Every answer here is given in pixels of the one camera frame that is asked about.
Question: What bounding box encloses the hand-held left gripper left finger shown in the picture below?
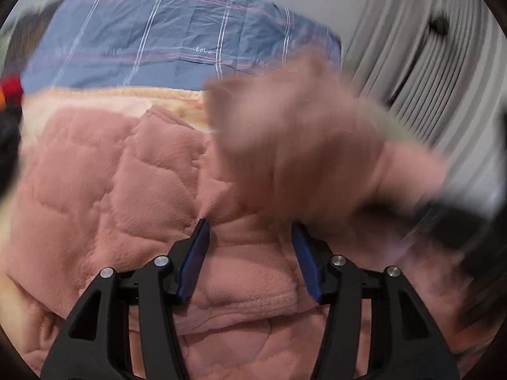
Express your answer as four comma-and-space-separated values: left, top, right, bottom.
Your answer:
40, 218, 211, 380

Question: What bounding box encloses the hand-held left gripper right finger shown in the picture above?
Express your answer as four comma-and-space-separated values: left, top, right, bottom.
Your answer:
291, 222, 462, 380

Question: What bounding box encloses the pink fleece jacket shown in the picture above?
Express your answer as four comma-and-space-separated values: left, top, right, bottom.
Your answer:
8, 57, 468, 380

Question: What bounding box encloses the peach fleece blanket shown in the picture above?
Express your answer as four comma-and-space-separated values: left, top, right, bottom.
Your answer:
0, 86, 215, 349

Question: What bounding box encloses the dark cloth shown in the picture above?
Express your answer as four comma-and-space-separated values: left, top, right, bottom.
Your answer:
0, 103, 22, 199

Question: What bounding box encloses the blue plaid bedsheet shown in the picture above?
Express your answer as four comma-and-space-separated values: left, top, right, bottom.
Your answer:
22, 0, 343, 92

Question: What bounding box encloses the red cloth item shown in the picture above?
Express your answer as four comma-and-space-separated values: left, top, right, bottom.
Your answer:
0, 77, 24, 107

